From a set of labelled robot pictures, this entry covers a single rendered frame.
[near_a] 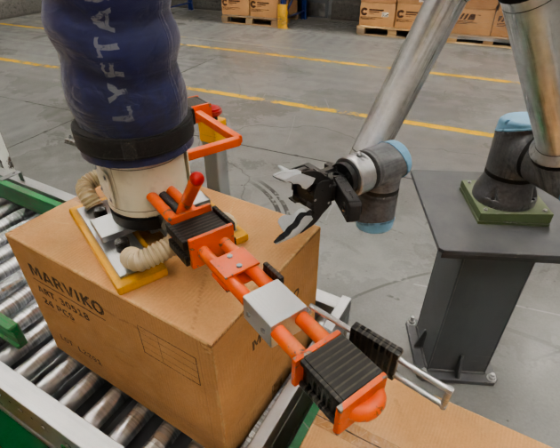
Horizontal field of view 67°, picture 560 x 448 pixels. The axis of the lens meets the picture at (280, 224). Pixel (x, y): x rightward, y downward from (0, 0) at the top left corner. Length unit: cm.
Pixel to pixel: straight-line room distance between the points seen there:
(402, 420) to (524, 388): 98
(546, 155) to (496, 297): 61
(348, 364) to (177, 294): 41
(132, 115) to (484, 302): 134
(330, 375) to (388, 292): 174
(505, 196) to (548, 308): 109
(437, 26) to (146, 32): 62
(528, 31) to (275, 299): 74
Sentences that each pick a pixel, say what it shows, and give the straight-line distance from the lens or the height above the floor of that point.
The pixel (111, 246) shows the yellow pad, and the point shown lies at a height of 97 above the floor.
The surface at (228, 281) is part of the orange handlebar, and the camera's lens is 64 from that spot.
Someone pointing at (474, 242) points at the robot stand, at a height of 75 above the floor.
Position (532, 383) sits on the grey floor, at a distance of 210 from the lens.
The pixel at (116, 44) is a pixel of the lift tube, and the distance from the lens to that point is 75.
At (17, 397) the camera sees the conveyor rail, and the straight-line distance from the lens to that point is 126.
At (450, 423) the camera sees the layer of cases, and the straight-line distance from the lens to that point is 119.
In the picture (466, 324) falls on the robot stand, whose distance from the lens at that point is 176.
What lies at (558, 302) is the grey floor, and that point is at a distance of 252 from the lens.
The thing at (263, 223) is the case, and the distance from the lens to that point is 98.
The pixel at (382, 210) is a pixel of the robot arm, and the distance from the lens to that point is 100.
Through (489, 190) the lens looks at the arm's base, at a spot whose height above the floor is 84.
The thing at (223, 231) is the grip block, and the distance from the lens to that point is 71.
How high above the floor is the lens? 152
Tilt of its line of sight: 35 degrees down
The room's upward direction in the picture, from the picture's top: straight up
